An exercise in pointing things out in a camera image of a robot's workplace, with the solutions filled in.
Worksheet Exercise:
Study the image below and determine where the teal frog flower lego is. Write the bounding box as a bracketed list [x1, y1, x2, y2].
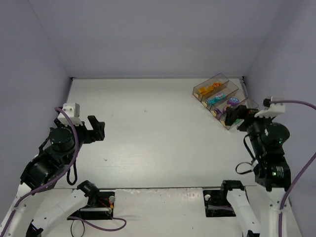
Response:
[215, 93, 225, 100]

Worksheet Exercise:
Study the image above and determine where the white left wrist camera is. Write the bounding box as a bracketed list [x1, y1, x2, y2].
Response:
[57, 103, 83, 126]

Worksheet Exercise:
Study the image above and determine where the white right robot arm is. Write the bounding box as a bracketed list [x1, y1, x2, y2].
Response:
[220, 105, 291, 237]

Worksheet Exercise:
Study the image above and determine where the purple rounded lego brick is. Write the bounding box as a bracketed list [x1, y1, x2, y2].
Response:
[227, 97, 240, 106]

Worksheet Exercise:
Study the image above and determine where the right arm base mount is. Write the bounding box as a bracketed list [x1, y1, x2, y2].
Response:
[203, 180, 245, 218]

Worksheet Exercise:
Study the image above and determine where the purple hollow lego brick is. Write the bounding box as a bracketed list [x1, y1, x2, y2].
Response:
[223, 104, 232, 111]

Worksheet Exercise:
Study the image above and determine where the yellow curved lego brick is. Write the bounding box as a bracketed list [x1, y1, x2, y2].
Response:
[198, 87, 206, 93]

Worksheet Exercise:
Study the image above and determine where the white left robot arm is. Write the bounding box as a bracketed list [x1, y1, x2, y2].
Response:
[0, 116, 106, 237]

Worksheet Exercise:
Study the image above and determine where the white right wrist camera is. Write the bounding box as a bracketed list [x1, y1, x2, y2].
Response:
[254, 96, 285, 118]

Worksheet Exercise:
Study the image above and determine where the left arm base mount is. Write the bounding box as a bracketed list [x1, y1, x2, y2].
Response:
[68, 180, 115, 220]

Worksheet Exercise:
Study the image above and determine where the black loop cable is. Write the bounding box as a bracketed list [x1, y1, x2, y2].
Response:
[70, 219, 86, 237]

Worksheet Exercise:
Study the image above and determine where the purple butterfly lego brick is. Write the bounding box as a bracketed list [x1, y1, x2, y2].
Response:
[214, 111, 222, 117]

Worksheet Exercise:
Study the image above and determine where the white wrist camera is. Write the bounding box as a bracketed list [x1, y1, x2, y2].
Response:
[254, 96, 285, 118]
[57, 103, 83, 126]

